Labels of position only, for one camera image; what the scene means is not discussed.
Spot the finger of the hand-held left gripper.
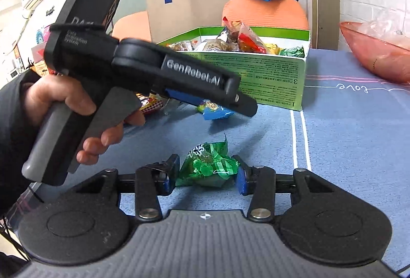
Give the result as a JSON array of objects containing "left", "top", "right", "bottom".
[{"left": 165, "top": 88, "right": 259, "bottom": 117}]

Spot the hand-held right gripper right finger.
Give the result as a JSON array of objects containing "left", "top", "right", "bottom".
[{"left": 233, "top": 155, "right": 334, "bottom": 223}]

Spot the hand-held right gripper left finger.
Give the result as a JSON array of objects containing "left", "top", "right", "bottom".
[{"left": 75, "top": 154, "right": 180, "bottom": 222}]

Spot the blue green candy packet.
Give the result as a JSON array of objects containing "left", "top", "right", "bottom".
[{"left": 196, "top": 99, "right": 237, "bottom": 121}]

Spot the pile of mixed snack packets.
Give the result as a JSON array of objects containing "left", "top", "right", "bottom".
[{"left": 165, "top": 19, "right": 305, "bottom": 58}]

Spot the green cardboard box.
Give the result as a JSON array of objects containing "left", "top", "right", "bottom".
[{"left": 153, "top": 25, "right": 311, "bottom": 111}]

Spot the person's left forearm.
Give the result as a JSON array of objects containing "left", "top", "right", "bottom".
[{"left": 0, "top": 69, "right": 44, "bottom": 217}]

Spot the person's left hand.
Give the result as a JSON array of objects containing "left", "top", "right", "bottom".
[{"left": 26, "top": 74, "right": 147, "bottom": 166}]

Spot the red yellow snack packet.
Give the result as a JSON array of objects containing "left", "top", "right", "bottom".
[{"left": 136, "top": 93, "right": 169, "bottom": 115}]

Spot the blue striped tablecloth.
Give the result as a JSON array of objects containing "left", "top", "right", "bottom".
[{"left": 32, "top": 48, "right": 410, "bottom": 272}]

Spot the pink plastic bowl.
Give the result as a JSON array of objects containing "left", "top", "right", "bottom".
[{"left": 339, "top": 21, "right": 410, "bottom": 84}]

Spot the clear plastic wrap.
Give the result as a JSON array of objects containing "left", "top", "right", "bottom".
[{"left": 361, "top": 8, "right": 410, "bottom": 52}]

